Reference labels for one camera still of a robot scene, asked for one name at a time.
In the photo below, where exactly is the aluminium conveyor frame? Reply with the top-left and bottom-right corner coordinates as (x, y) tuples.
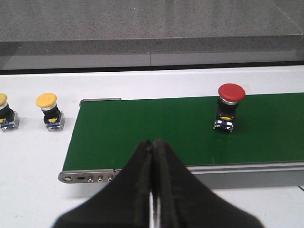
(57, 97), (304, 184)

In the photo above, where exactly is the grey stone counter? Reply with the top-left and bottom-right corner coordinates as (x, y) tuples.
(0, 0), (304, 71)

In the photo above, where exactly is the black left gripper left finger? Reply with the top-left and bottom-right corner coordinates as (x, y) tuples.
(53, 141), (152, 228)

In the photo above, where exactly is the yellow push button left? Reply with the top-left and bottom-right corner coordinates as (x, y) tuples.
(0, 93), (19, 132)

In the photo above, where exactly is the yellow push button far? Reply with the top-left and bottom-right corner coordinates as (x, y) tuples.
(36, 93), (65, 132)

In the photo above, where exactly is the green conveyor belt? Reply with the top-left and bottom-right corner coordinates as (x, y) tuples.
(62, 92), (304, 172)

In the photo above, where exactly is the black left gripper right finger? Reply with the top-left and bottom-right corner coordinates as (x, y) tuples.
(153, 139), (263, 228)

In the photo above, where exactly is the yellow push button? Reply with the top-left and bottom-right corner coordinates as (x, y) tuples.
(36, 93), (65, 132)
(0, 93), (19, 132)

